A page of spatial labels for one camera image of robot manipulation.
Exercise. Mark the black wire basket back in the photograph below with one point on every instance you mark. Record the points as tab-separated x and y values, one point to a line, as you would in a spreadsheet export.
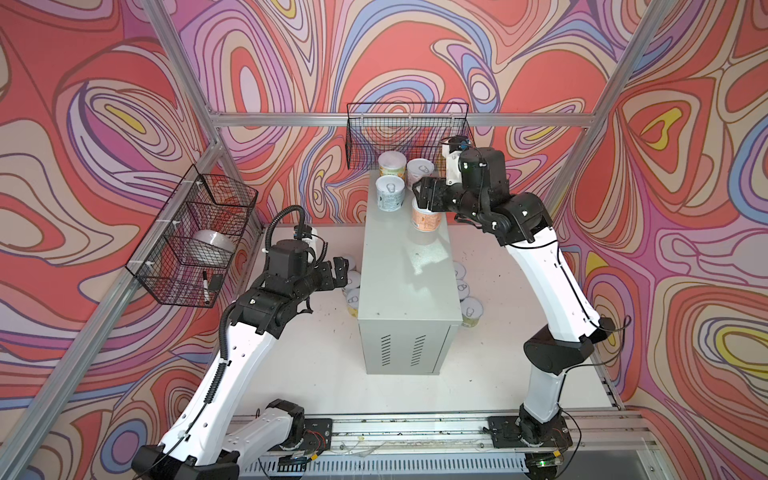
417	129

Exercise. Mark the black wire basket left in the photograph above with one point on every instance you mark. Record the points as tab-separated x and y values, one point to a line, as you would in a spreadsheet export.
201	227

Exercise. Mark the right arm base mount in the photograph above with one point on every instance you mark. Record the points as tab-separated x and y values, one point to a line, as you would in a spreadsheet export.
507	432

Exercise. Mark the pink labelled can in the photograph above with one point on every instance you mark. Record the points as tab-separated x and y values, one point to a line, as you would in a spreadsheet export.
418	168

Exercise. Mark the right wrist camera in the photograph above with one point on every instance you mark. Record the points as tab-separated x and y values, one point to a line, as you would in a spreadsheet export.
451	150

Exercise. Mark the peach labelled can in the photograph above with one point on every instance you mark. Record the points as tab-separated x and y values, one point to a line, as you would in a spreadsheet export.
425	220

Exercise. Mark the green circuit board right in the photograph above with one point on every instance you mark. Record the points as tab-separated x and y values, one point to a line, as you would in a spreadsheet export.
546	460

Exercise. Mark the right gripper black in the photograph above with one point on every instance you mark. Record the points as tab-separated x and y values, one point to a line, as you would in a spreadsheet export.
439	187

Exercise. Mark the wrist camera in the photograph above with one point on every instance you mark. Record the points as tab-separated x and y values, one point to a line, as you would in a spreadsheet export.
451	150
309	235

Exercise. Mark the orange green labelled can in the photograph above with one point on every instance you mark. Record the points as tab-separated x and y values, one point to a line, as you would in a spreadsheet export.
392	163

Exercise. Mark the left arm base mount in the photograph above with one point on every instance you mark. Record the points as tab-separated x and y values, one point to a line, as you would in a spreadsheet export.
316	435

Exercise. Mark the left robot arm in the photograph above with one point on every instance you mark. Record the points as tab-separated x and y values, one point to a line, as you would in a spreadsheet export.
198	445

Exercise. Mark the grey metal cabinet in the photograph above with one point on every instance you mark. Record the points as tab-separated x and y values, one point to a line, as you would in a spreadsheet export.
409	308

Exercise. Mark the green circuit board left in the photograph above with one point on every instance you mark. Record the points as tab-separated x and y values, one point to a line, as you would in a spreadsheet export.
295	464

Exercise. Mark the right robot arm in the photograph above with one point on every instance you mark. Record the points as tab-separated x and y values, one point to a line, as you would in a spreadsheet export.
573	327

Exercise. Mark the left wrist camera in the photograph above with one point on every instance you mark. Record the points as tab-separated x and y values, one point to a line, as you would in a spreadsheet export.
309	235

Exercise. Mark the black wire basket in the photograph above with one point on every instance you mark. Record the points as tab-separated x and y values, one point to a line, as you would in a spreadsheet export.
417	129
201	227

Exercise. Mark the can right row back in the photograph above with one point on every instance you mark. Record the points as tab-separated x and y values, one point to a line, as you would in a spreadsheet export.
459	270

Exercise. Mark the silver tape roll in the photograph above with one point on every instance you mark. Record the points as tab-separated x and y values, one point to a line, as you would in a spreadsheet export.
211	247

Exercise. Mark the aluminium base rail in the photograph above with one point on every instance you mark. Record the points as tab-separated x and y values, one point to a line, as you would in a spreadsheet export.
607	444

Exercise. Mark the blue white labelled can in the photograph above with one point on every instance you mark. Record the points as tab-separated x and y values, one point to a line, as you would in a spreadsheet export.
390	193

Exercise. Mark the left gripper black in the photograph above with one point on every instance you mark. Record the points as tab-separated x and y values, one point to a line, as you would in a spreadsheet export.
340	276

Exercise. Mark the green circuit board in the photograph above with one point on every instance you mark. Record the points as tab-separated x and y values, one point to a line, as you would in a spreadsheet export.
546	460
295	464

